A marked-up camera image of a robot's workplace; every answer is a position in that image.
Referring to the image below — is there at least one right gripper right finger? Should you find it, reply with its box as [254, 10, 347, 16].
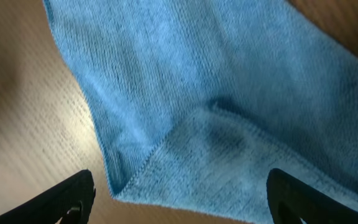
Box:
[267, 169, 358, 224]

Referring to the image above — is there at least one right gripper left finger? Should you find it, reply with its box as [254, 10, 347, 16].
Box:
[0, 169, 96, 224]

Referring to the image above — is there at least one blue microfiber cloth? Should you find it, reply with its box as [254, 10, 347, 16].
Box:
[44, 0, 358, 223]

